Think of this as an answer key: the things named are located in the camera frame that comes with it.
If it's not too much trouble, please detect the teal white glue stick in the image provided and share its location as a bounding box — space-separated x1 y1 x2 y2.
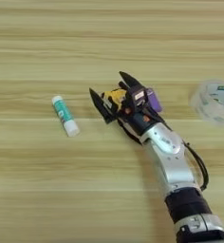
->
51 95 81 138

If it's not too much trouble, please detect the clear adhesive tape roll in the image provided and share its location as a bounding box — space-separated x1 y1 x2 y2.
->
188 80 224 127

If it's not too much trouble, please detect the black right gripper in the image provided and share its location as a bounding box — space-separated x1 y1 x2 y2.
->
88 70 166 138

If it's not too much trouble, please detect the purple eraser block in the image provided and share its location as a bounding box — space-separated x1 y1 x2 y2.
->
146 87 163 114

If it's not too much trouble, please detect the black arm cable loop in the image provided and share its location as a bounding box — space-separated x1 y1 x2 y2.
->
182 141 210 192

